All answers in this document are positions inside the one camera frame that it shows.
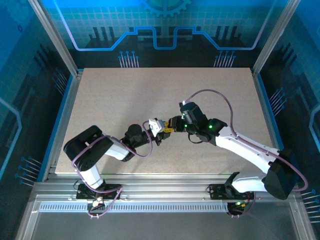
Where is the aluminium lower frame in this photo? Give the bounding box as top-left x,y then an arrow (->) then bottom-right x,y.
14,194 -> 317,240

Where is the aluminium side rail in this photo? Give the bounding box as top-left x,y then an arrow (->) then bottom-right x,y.
251,68 -> 288,182
46,69 -> 83,177

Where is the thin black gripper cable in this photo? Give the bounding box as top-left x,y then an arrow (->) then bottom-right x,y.
187,132 -> 204,145

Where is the slotted white cable duct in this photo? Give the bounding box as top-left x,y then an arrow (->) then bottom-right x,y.
39,201 -> 230,213

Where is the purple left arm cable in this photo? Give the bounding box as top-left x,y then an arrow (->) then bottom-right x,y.
71,120 -> 155,195

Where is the aluminium corner post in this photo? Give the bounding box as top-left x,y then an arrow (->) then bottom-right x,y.
251,0 -> 302,77
26,0 -> 85,77

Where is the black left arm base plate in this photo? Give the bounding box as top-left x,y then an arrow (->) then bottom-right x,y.
74,183 -> 122,201

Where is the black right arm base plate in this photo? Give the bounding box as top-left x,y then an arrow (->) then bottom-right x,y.
208,183 -> 256,201

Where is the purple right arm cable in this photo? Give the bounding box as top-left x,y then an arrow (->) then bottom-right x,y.
183,89 -> 309,192

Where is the aluminium mounting rail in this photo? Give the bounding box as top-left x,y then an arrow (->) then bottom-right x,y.
34,172 -> 301,201

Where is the blue table edge strip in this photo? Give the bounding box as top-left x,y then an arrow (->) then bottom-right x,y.
39,73 -> 77,181
256,72 -> 295,182

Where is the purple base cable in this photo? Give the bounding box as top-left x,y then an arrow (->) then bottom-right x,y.
86,187 -> 122,220
226,188 -> 257,220

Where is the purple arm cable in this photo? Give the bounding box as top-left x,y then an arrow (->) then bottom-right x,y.
71,120 -> 155,195
183,89 -> 309,192

